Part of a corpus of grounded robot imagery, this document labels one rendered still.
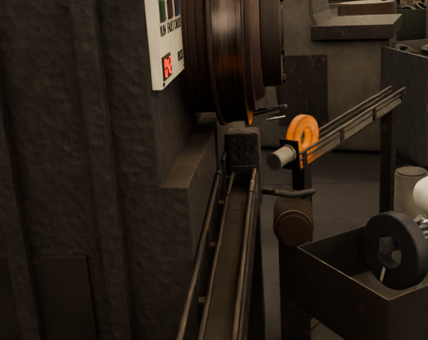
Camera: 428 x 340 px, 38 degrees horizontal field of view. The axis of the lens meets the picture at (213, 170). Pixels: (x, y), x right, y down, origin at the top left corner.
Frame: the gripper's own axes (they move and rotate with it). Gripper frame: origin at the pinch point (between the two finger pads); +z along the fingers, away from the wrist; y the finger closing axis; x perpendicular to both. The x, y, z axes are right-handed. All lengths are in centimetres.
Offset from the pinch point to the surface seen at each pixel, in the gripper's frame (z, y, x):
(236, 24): 16, 34, 42
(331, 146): -53, 85, -6
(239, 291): 30.3, 10.2, -7.5
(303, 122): -37, 80, 6
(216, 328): 35.9, 9.8, -13.7
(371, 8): -344, 386, 27
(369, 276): -1.8, 8.4, -11.7
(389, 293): -1.1, 1.5, -12.3
